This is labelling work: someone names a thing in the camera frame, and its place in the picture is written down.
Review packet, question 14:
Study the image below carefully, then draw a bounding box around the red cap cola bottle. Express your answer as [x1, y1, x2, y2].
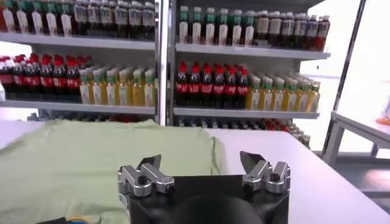
[0, 56, 13, 100]
[236, 68, 249, 109]
[188, 63, 202, 108]
[175, 62, 189, 107]
[224, 66, 238, 109]
[212, 65, 225, 108]
[12, 55, 25, 100]
[65, 56, 80, 102]
[39, 54, 54, 100]
[23, 54, 38, 100]
[200, 64, 214, 108]
[53, 55, 67, 101]

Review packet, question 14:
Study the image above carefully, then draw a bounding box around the green cap dark tea bottle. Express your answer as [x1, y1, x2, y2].
[59, 0, 73, 37]
[204, 7, 216, 46]
[243, 10, 256, 47]
[191, 6, 203, 45]
[44, 0, 59, 37]
[30, 0, 44, 35]
[230, 9, 243, 46]
[178, 5, 190, 44]
[217, 8, 229, 46]
[2, 0, 15, 33]
[15, 0, 30, 34]

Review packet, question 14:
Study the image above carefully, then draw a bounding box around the black slanted frame pole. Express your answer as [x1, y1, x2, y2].
[322, 0, 368, 150]

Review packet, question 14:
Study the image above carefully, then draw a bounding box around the dark bottle beige label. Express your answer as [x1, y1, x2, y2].
[268, 11, 282, 48]
[255, 10, 269, 47]

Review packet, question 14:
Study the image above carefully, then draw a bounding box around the reddish tea bottle white label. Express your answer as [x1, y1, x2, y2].
[315, 15, 332, 52]

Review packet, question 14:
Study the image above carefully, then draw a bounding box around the yellow cable loop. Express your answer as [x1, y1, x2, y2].
[66, 215, 90, 224]

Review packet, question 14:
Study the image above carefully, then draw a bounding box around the white side table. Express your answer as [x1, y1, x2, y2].
[321, 111, 390, 167]

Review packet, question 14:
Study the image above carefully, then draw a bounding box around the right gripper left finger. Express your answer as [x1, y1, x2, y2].
[117, 154, 176, 198]

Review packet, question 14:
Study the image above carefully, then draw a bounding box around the light green printed t-shirt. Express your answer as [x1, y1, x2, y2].
[0, 119, 226, 224]

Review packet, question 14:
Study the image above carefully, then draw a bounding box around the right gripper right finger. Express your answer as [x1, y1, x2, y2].
[239, 151, 291, 195]

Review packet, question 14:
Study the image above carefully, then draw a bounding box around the metal bottle shelf unit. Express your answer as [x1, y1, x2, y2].
[0, 0, 162, 126]
[166, 0, 332, 150]

